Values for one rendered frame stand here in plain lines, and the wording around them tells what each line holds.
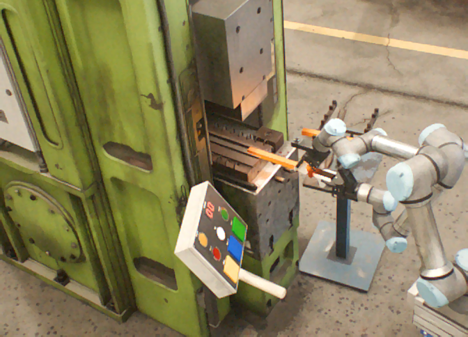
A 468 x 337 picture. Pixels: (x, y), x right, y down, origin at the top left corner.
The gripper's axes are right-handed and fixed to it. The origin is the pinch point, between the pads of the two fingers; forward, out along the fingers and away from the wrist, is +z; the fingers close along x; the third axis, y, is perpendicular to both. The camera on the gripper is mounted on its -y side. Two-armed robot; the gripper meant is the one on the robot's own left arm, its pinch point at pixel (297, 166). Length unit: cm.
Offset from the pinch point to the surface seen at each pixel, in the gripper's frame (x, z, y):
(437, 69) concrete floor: 235, 97, 35
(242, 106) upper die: -11.6, -20.7, -32.1
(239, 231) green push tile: -44.8, -0.3, -1.2
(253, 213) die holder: -15.9, 25.5, -1.3
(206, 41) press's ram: -17, -43, -56
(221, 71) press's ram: -17, -35, -45
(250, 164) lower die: -7.4, 10.6, -16.0
